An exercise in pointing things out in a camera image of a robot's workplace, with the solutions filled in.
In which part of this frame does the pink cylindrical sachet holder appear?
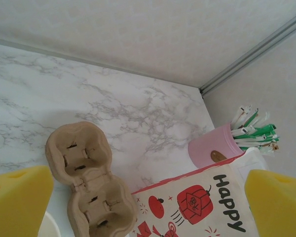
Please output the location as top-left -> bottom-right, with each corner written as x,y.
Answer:
187,122 -> 245,169

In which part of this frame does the red white paper gift bag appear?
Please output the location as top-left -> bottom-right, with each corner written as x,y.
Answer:
130,147 -> 271,237

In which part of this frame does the brown pulp cup carrier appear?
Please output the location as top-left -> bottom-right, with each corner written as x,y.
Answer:
44,122 -> 139,237

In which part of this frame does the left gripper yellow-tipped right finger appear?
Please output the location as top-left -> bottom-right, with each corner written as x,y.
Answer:
244,169 -> 296,237

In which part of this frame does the aluminium frame post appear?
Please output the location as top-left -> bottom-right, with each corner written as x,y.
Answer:
199,11 -> 296,95

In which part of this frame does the white paper cup stack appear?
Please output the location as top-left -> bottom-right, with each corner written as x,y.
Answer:
40,211 -> 61,237

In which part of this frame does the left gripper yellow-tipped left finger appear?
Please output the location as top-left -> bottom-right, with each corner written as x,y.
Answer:
0,165 -> 54,237

